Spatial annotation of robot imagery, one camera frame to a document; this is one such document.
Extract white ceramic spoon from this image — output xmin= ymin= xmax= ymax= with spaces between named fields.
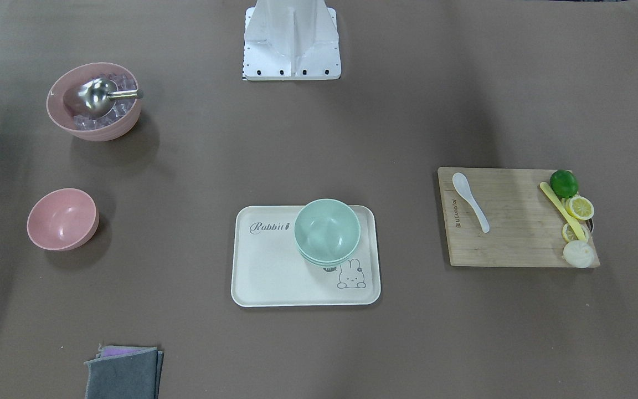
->
xmin=451 ymin=172 xmax=491 ymax=233

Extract large pink ice bowl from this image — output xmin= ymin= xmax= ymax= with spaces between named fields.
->
xmin=46 ymin=62 xmax=142 ymax=142

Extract stacked green bowls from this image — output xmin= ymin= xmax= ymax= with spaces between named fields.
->
xmin=294 ymin=198 xmax=361 ymax=267

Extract white rabbit tray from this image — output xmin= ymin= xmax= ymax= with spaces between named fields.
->
xmin=230 ymin=205 xmax=382 ymax=306

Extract bamboo cutting board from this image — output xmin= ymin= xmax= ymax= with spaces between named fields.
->
xmin=438 ymin=167 xmax=569 ymax=268

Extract clear ice cubes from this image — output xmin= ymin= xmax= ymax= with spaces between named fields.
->
xmin=73 ymin=73 xmax=137 ymax=130

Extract metal ice scoop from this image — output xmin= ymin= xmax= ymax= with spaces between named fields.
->
xmin=73 ymin=78 xmax=144 ymax=119

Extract green lime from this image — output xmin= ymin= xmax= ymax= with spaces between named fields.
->
xmin=549 ymin=170 xmax=579 ymax=199

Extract grey folded cloth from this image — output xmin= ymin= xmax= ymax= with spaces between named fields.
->
xmin=85 ymin=349 xmax=164 ymax=398

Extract lemon slice lower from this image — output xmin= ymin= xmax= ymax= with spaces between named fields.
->
xmin=561 ymin=223 xmax=591 ymax=243

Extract lemon slice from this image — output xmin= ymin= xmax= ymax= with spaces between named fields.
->
xmin=564 ymin=195 xmax=595 ymax=221
xmin=561 ymin=223 xmax=591 ymax=243

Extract yellow plastic knife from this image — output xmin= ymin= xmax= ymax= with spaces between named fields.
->
xmin=539 ymin=182 xmax=589 ymax=242

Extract lemon slice upper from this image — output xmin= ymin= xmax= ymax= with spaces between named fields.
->
xmin=564 ymin=195 xmax=595 ymax=221

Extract purple cloth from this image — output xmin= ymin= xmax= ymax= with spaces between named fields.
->
xmin=96 ymin=345 xmax=158 ymax=358

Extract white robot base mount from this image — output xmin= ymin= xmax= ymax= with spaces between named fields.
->
xmin=241 ymin=1 xmax=342 ymax=81

